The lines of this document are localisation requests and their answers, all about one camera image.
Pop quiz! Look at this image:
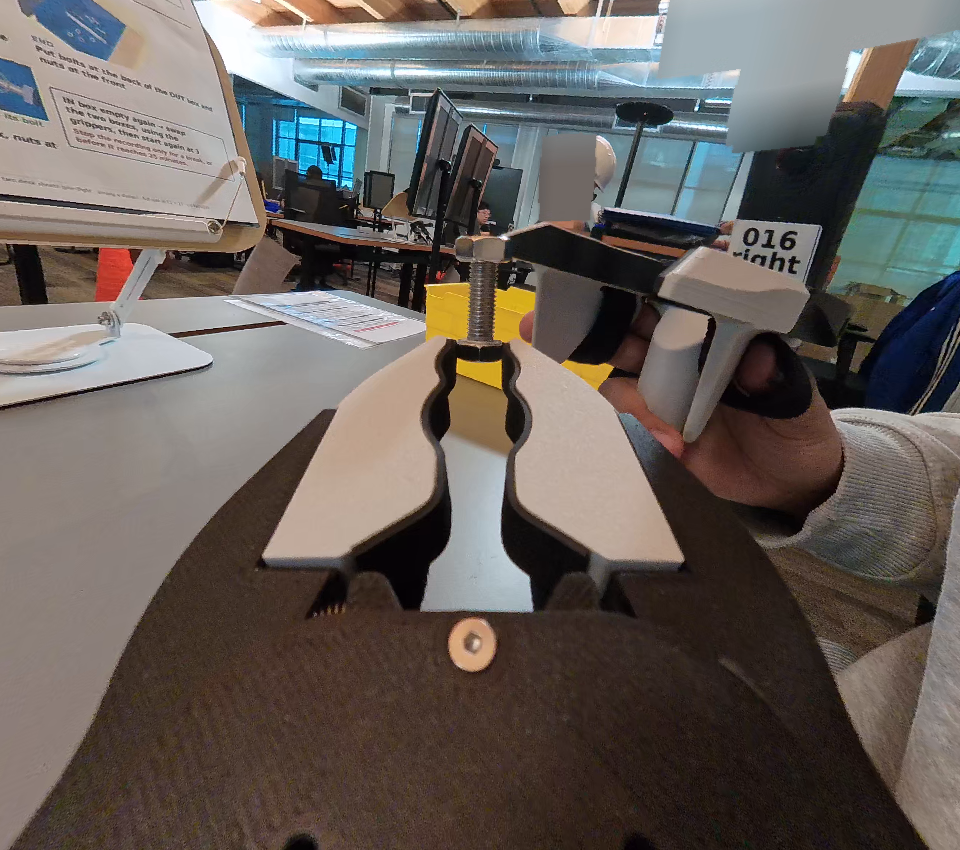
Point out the laminated paper sheet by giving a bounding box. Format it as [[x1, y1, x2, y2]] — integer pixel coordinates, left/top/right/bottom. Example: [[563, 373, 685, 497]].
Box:
[[225, 290, 427, 349]]

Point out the orange traffic cone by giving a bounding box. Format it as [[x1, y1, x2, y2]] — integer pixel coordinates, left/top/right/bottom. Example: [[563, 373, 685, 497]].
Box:
[[96, 248, 138, 301]]

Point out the person's grey sweatshirt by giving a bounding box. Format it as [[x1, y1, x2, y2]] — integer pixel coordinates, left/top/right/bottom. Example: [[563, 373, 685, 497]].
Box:
[[765, 543, 960, 850]]

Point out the yellow plastic bin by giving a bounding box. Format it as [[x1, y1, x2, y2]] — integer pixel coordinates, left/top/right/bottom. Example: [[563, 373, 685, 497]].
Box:
[[423, 280, 618, 392]]

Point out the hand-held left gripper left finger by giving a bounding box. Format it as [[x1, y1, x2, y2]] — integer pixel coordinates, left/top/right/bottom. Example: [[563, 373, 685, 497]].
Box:
[[261, 336, 459, 565]]

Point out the steel hex nut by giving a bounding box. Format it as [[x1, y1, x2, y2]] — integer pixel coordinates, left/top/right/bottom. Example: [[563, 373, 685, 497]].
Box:
[[453, 235, 511, 265]]

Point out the instruction sheet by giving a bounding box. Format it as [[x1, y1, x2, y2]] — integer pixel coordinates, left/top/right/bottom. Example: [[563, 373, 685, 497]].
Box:
[[0, 0, 260, 225]]

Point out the white document stand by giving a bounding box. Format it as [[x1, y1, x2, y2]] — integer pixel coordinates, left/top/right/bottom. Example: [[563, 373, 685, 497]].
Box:
[[0, 29, 269, 410]]

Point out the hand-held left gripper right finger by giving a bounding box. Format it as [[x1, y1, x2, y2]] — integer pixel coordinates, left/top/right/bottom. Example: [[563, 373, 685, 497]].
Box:
[[502, 337, 687, 565]]

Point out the grey desk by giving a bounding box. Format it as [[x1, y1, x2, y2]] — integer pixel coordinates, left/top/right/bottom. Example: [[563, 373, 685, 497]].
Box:
[[0, 289, 624, 821]]

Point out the blue track jacket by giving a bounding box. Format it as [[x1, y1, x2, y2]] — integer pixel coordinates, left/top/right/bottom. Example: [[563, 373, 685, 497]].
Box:
[[858, 269, 960, 416]]

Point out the steel hex bolt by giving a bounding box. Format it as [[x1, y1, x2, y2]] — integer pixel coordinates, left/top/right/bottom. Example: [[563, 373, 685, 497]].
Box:
[[452, 263, 502, 361]]

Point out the blue plastic bin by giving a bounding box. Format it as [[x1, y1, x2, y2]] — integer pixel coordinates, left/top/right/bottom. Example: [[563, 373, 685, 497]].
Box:
[[602, 205, 725, 247]]

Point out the person's right forearm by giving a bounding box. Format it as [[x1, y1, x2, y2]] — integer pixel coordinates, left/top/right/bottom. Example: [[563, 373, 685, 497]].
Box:
[[738, 408, 960, 600]]

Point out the black disc floor lamp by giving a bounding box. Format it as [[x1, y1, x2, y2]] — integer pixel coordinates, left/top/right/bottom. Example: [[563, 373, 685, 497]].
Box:
[[615, 102, 676, 215]]

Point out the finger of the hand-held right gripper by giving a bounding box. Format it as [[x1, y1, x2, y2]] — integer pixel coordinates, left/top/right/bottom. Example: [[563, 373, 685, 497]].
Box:
[[498, 222, 665, 365]]

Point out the background work table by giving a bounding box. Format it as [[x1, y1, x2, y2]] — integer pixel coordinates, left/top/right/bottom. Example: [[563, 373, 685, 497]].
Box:
[[266, 216, 466, 296]]

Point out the person's right hand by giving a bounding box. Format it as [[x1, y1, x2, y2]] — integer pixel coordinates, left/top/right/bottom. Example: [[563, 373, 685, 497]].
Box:
[[519, 306, 847, 515]]

